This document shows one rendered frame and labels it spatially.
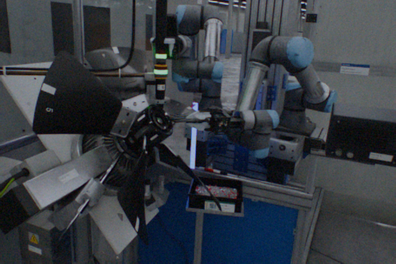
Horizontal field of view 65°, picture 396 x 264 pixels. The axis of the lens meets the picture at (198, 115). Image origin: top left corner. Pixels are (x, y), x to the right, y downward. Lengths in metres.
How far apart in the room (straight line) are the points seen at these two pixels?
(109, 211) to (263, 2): 1.38
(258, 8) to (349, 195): 1.83
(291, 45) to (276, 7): 0.63
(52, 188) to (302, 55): 0.97
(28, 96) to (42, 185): 0.38
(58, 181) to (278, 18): 1.43
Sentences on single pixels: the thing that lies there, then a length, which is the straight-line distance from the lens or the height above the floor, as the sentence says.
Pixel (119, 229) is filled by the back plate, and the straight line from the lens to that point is 1.09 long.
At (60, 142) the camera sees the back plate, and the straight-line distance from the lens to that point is 1.09.
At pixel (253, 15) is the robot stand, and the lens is 1.92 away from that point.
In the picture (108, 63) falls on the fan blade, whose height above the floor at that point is 1.37.
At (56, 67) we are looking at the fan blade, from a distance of 0.87.
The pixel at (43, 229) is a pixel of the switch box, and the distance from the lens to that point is 1.22.
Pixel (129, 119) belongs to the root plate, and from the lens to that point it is 0.98.
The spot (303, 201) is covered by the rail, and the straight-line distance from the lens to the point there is 1.45.
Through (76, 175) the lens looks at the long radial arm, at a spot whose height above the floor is 1.11.
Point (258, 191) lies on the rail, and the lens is 1.46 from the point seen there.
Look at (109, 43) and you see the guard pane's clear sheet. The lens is 2.03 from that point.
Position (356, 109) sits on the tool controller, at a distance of 1.33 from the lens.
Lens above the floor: 1.50
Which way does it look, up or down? 15 degrees down
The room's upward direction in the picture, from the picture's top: 3 degrees clockwise
